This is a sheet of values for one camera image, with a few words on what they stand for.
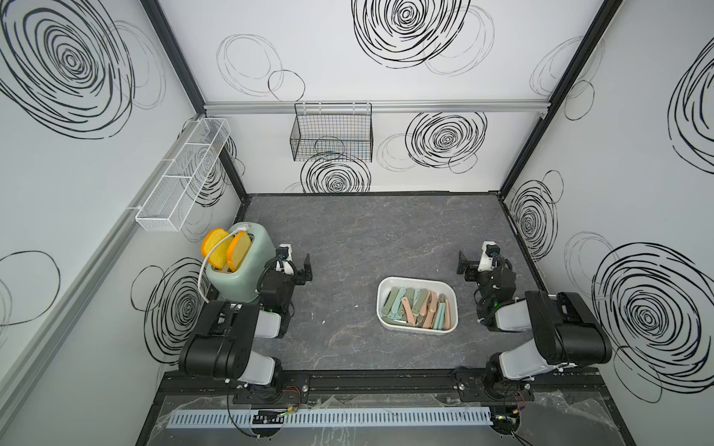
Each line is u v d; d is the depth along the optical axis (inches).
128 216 24.8
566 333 17.7
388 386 29.6
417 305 34.0
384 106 34.4
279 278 29.1
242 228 33.4
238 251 30.5
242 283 31.2
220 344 16.9
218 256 31.0
